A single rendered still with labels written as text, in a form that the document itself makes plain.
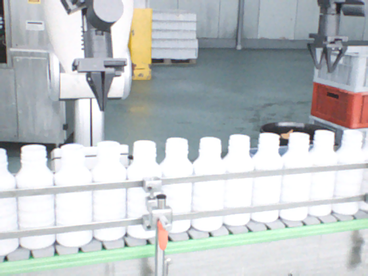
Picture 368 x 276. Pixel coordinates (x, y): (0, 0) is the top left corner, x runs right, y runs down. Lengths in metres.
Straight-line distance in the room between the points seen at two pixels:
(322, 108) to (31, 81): 2.37
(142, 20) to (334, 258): 7.62
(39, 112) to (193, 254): 3.76
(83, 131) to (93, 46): 0.49
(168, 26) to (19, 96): 6.11
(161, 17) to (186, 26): 0.55
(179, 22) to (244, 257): 9.58
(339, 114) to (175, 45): 7.39
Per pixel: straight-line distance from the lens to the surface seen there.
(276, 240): 1.01
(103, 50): 1.07
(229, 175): 0.93
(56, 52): 1.44
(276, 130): 3.40
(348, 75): 3.27
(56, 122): 4.61
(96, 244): 0.93
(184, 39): 10.53
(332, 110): 3.39
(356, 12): 1.49
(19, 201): 0.90
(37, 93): 4.59
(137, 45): 8.55
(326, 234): 1.06
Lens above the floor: 1.42
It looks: 16 degrees down
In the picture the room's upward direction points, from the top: 3 degrees clockwise
